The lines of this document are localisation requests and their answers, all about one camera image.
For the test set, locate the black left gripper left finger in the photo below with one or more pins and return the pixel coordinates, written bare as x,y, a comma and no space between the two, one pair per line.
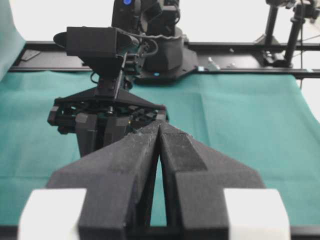
119,180

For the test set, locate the green table cloth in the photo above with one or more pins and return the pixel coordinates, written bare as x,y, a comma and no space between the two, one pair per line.
262,121

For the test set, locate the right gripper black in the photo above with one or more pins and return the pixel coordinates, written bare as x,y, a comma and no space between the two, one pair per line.
108,104

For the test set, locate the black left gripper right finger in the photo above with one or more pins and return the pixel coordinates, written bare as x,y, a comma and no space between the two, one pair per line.
194,177

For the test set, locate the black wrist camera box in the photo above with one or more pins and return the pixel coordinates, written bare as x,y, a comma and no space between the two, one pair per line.
100,48

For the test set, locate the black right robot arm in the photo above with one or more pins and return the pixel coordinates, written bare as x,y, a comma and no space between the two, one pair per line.
143,43

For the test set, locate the black aluminium frame rail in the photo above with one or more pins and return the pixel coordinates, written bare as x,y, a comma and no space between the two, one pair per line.
199,57

